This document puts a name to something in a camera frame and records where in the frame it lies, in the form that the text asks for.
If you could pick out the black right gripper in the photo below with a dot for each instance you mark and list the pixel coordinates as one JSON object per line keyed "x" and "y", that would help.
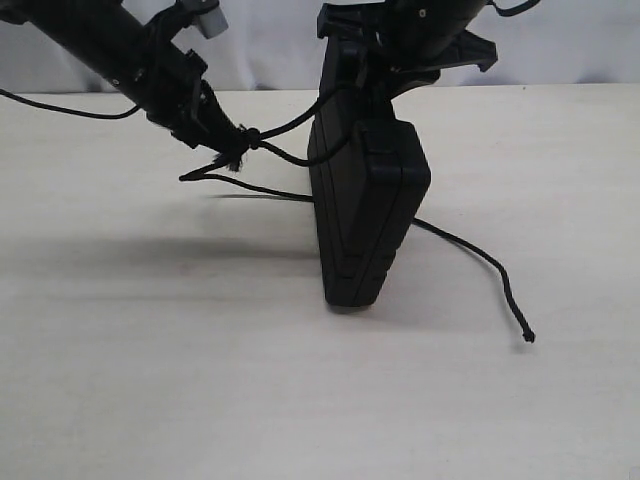
{"x": 412, "y": 41}

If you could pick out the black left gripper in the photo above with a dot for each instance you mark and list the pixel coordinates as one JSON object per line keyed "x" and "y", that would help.
{"x": 167, "y": 84}

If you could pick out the black plastic carrying case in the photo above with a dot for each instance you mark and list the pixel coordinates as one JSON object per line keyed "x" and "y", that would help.
{"x": 366, "y": 196}

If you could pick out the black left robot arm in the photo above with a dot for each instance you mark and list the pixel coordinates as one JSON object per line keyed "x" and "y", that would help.
{"x": 87, "y": 29}

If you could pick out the white backdrop curtain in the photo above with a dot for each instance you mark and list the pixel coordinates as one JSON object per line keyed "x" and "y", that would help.
{"x": 272, "y": 45}

